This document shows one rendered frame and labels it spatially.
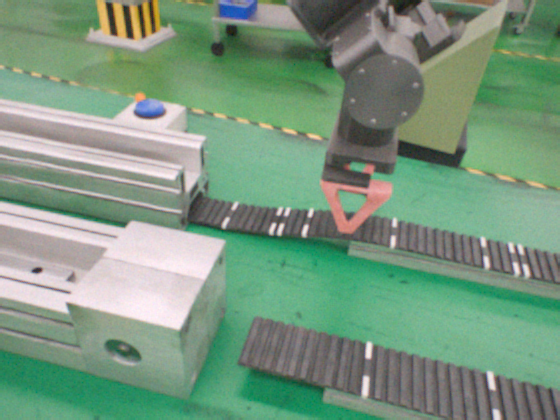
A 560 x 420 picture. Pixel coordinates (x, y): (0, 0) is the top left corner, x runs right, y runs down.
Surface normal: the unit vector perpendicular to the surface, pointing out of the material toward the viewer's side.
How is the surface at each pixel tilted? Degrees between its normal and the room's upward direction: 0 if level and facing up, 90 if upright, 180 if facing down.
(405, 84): 90
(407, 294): 0
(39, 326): 90
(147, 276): 0
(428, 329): 0
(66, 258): 90
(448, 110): 90
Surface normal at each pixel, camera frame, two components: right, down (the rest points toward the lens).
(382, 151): 0.07, -0.78
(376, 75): -0.18, 0.60
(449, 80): -0.43, 0.54
